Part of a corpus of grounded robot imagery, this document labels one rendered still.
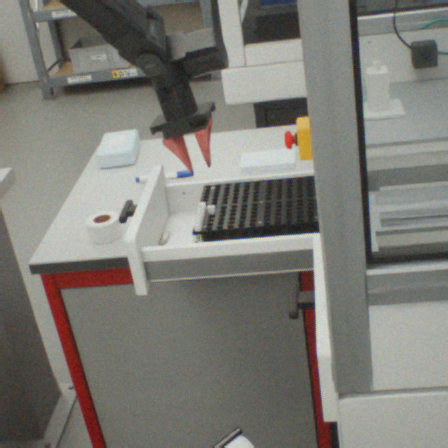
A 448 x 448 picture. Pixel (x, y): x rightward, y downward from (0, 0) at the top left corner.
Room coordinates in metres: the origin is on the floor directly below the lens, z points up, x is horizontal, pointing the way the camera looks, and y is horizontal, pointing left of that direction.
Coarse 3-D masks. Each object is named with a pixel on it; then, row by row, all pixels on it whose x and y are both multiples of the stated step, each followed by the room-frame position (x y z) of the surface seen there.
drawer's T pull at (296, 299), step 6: (294, 288) 0.86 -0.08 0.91; (294, 294) 0.85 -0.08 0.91; (300, 294) 0.85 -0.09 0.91; (306, 294) 0.84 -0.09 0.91; (312, 294) 0.84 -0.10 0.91; (294, 300) 0.83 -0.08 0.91; (300, 300) 0.83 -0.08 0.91; (306, 300) 0.83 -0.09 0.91; (312, 300) 0.83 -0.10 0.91; (294, 306) 0.82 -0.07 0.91; (300, 306) 0.83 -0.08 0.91; (306, 306) 0.83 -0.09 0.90; (312, 306) 0.82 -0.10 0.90; (294, 312) 0.81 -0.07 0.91; (294, 318) 0.81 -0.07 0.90
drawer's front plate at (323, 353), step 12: (324, 288) 0.83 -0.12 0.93; (324, 300) 0.80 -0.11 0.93; (324, 312) 0.77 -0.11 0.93; (324, 324) 0.75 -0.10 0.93; (324, 336) 0.72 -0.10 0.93; (324, 348) 0.70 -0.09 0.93; (324, 360) 0.69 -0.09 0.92; (324, 372) 0.69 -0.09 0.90; (324, 384) 0.69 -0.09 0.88; (324, 396) 0.69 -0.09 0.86; (324, 408) 0.69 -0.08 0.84; (324, 420) 0.70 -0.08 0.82; (336, 420) 0.69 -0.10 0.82
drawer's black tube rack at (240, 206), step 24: (216, 192) 1.23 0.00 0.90; (240, 192) 1.21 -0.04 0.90; (264, 192) 1.20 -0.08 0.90; (288, 192) 1.18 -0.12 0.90; (312, 192) 1.17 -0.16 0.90; (216, 216) 1.13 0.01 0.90; (240, 216) 1.12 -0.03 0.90; (264, 216) 1.11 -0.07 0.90; (288, 216) 1.10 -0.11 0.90; (312, 216) 1.09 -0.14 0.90; (216, 240) 1.10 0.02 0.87
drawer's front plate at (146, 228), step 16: (160, 176) 1.30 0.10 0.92; (144, 192) 1.22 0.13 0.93; (160, 192) 1.27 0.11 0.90; (144, 208) 1.15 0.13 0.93; (160, 208) 1.25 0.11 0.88; (144, 224) 1.12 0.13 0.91; (160, 224) 1.22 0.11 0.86; (128, 240) 1.05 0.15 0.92; (144, 240) 1.10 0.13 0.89; (128, 256) 1.05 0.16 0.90; (144, 272) 1.06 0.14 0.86; (144, 288) 1.05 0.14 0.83
